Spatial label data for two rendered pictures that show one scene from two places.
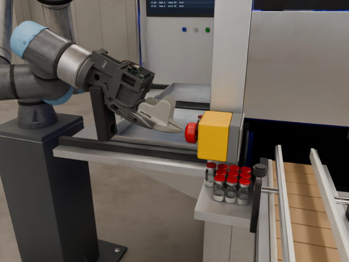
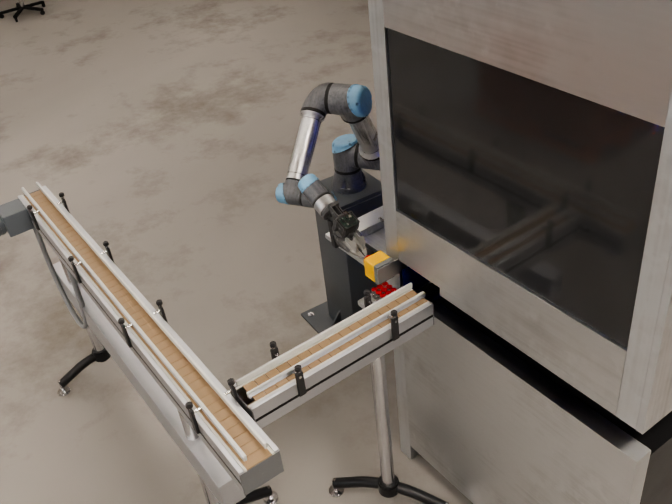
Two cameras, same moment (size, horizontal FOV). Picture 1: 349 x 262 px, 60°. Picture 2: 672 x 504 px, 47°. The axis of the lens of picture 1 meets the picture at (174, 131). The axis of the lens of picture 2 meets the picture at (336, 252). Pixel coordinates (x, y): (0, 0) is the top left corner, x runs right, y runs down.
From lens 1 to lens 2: 216 cm
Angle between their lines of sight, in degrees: 39
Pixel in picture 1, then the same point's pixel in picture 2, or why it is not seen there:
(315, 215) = (384, 321)
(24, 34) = (303, 185)
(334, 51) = (426, 246)
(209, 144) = (368, 270)
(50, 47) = (312, 195)
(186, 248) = not seen: hidden behind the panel
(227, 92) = (391, 244)
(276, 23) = (404, 221)
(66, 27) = (363, 131)
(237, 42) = (392, 221)
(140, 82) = (342, 229)
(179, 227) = not seen: hidden behind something
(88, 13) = not seen: outside the picture
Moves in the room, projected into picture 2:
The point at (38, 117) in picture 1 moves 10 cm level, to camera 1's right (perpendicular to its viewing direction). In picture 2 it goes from (346, 185) to (365, 191)
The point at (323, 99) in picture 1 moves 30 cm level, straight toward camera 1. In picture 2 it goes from (426, 267) to (339, 299)
